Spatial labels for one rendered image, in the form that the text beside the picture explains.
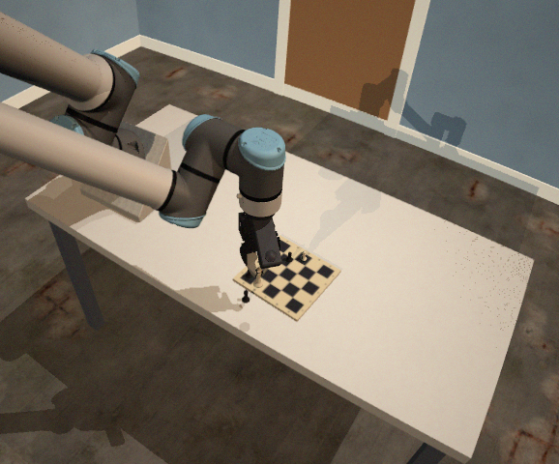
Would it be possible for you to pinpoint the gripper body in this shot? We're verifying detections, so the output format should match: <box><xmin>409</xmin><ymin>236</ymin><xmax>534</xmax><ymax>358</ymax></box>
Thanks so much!
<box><xmin>238</xmin><ymin>212</ymin><xmax>274</xmax><ymax>253</ymax></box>

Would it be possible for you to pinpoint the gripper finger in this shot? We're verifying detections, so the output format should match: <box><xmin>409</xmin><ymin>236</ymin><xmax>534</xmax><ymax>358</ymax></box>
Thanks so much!
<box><xmin>240</xmin><ymin>243</ymin><xmax>257</xmax><ymax>277</ymax></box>
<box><xmin>261</xmin><ymin>237</ymin><xmax>280</xmax><ymax>276</ymax></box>

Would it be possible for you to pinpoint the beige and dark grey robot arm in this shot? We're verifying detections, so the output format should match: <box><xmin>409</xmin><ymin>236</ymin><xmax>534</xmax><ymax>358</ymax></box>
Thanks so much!
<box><xmin>0</xmin><ymin>12</ymin><xmax>286</xmax><ymax>228</ymax></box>

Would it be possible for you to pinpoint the black and cream chessboard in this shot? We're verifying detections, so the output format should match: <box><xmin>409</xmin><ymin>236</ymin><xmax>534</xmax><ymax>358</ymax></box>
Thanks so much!
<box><xmin>233</xmin><ymin>235</ymin><xmax>341</xmax><ymax>321</ymax></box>

